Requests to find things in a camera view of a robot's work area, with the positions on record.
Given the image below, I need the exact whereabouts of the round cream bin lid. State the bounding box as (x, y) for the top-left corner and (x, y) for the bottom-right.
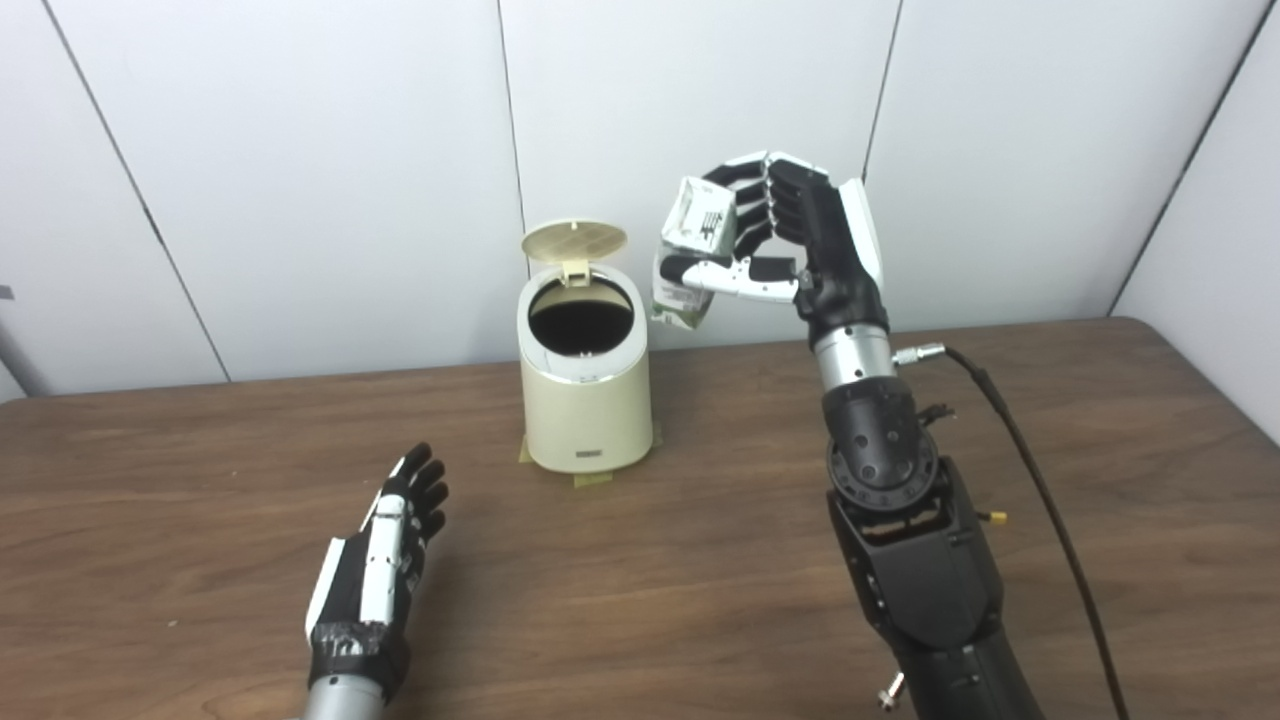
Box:
(521, 220), (629, 289)

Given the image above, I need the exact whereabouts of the green white milk carton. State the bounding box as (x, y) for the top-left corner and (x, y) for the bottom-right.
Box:
(650, 176), (741, 331)

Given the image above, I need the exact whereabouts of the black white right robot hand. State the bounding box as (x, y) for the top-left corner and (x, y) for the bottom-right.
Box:
(659, 150), (891, 351)

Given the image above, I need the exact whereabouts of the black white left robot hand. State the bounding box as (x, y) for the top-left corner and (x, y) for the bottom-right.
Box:
(305, 443), (450, 701)

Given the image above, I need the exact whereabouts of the cream-colored bin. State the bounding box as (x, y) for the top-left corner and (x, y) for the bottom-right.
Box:
(517, 220), (654, 475)

